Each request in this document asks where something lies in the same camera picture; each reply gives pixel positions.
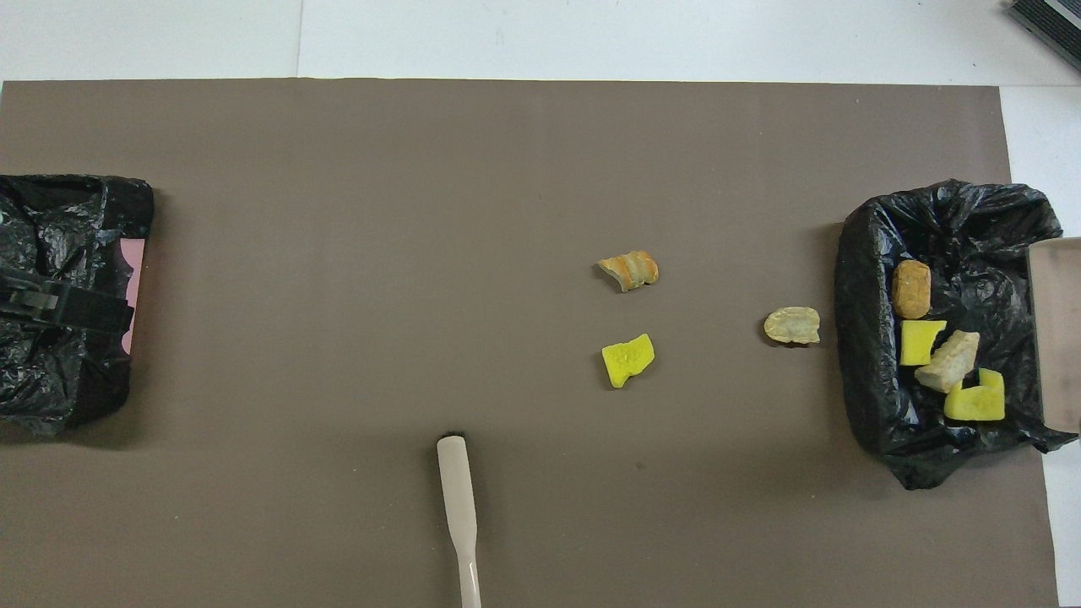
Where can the dark ribbed panel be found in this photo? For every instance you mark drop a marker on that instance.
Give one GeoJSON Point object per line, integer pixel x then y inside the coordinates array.
{"type": "Point", "coordinates": [1051, 25]}

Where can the beige plastic dustpan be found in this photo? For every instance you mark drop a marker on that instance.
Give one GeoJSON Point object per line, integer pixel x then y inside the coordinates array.
{"type": "Point", "coordinates": [1057, 338]}

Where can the yellow wavy foam piece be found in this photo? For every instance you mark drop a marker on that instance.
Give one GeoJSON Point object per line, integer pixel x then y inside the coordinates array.
{"type": "Point", "coordinates": [627, 360]}

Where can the yellow notched foam piece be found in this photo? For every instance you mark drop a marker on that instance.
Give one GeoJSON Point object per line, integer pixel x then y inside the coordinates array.
{"type": "Point", "coordinates": [975, 404]}

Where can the beige hand brush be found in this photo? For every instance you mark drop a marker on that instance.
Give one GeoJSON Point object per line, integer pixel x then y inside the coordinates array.
{"type": "Point", "coordinates": [456, 481]}

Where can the orange striped foam piece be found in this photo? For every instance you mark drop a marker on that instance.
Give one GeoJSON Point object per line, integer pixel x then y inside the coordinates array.
{"type": "Point", "coordinates": [629, 270]}

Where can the pink bin with black bag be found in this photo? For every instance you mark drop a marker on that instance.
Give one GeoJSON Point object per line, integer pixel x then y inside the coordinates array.
{"type": "Point", "coordinates": [51, 380]}

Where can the yellow curved foam piece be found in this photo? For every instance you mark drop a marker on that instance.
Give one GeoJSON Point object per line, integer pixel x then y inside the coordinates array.
{"type": "Point", "coordinates": [919, 343]}

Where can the pale beige foam chunk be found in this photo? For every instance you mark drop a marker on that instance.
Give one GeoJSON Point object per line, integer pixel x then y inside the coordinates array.
{"type": "Point", "coordinates": [947, 361]}

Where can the pale beige foam piece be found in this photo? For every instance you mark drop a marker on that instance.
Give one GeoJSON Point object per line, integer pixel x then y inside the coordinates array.
{"type": "Point", "coordinates": [792, 326]}

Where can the brown cork-like foam piece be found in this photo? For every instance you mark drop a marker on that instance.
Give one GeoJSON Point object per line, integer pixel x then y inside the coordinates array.
{"type": "Point", "coordinates": [911, 289]}

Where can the brown table mat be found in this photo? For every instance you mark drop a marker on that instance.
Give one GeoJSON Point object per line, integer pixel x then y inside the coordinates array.
{"type": "Point", "coordinates": [540, 135]}

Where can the bin lined with black bag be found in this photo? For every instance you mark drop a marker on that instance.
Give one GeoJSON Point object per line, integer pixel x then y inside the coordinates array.
{"type": "Point", "coordinates": [878, 405]}

